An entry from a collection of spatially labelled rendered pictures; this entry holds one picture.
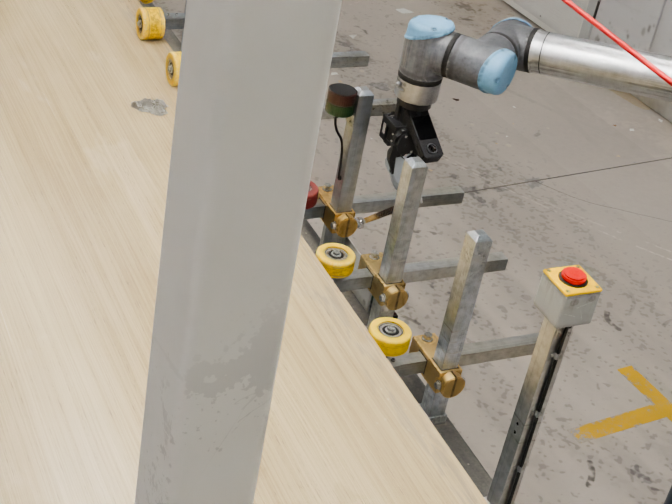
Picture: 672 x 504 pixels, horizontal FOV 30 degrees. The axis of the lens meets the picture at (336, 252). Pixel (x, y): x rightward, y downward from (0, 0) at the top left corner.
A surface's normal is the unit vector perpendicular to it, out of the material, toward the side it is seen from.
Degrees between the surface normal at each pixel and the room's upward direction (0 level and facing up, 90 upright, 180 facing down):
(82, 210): 0
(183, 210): 90
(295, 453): 0
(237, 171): 90
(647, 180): 0
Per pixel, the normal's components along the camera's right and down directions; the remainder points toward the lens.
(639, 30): -0.86, 0.16
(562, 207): 0.16, -0.82
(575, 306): 0.40, 0.56
